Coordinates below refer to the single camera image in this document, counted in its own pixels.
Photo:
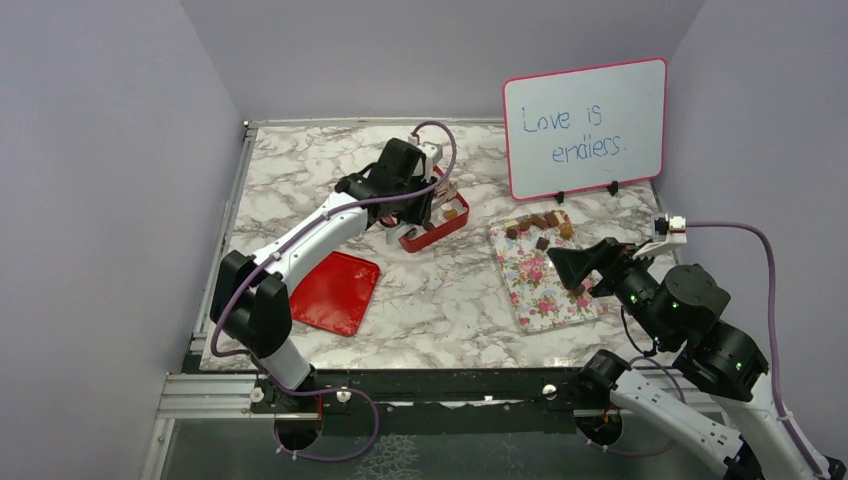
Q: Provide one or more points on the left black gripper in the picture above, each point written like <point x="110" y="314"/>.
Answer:
<point x="420" y="213"/>

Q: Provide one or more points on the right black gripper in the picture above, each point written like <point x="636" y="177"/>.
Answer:
<point x="574" y="264"/>

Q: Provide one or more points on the red box lid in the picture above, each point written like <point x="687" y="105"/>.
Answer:
<point x="335" y="295"/>

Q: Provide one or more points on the metal serving tongs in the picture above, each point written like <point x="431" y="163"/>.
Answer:
<point x="397" y="229"/>

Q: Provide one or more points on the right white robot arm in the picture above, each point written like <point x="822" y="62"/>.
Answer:
<point x="682" y="314"/>

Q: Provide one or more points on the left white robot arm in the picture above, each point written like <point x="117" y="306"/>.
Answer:
<point x="251" y="299"/>

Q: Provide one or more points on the caramel swirl chocolate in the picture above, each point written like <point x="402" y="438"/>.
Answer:
<point x="566" y="232"/>

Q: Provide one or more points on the red chocolate box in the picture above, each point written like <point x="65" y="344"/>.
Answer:
<point x="449" y="213"/>

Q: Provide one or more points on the floral serving tray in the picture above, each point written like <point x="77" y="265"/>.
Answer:
<point x="539" y="300"/>

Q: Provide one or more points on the pink framed whiteboard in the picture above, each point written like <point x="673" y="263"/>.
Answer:
<point x="585" y="128"/>

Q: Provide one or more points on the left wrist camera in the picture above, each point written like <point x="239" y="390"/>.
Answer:
<point x="433" y="153"/>

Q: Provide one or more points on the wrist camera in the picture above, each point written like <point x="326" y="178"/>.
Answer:
<point x="669" y="234"/>
<point x="433" y="153"/>

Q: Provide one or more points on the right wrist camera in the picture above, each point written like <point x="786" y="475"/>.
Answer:
<point x="669" y="234"/>

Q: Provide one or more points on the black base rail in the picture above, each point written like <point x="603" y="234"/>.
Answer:
<point x="375" y="403"/>

